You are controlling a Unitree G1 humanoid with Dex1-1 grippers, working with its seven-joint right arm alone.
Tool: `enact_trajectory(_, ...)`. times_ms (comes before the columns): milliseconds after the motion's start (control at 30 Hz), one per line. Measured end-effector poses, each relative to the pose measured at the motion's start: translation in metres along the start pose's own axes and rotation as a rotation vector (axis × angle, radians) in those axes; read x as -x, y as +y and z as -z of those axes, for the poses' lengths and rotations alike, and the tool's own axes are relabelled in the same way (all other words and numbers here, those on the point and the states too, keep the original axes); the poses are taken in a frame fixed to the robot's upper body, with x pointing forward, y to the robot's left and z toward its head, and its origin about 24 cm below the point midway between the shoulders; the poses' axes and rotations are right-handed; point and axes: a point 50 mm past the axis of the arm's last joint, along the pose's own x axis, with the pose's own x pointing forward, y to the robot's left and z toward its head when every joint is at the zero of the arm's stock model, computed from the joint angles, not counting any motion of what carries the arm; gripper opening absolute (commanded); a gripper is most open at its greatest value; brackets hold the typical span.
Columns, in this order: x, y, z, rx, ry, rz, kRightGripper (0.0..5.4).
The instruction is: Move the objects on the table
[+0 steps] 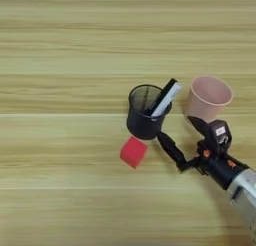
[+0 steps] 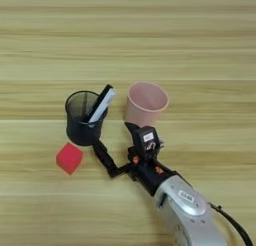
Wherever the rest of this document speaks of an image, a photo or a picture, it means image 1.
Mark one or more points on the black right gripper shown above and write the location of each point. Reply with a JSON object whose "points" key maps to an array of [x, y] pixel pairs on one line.
{"points": [[221, 170]]}

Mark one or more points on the white marker pen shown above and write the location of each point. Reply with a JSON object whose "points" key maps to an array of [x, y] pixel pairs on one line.
{"points": [[169, 99]]}

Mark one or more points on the red cube block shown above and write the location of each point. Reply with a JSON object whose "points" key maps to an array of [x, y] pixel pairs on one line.
{"points": [[133, 152]]}

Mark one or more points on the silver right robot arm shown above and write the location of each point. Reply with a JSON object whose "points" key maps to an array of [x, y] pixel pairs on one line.
{"points": [[246, 196]]}

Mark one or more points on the pink plastic cup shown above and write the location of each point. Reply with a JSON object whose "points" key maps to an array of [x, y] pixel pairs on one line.
{"points": [[203, 105]]}

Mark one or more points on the black mesh pen holder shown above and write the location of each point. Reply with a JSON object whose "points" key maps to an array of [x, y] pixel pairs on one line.
{"points": [[141, 125]]}

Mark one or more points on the black marker pen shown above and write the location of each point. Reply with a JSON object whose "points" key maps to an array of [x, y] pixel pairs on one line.
{"points": [[165, 91]]}

